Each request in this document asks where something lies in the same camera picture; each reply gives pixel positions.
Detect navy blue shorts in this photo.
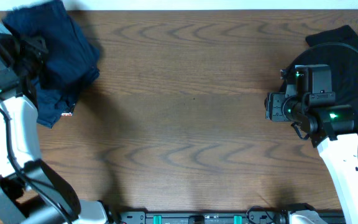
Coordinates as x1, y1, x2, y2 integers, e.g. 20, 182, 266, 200
2, 1, 99, 91

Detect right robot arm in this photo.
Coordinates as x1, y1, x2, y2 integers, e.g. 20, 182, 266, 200
265, 65, 358, 223

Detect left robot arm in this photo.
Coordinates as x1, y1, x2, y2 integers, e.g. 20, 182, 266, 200
0, 23, 112, 224

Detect folded navy blue garment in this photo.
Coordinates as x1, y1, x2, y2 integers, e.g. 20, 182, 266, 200
34, 67, 99, 128

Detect black garment pile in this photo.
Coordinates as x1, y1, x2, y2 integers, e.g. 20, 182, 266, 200
294, 25, 358, 115

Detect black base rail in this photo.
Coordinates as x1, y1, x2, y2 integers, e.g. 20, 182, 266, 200
110, 203, 347, 224

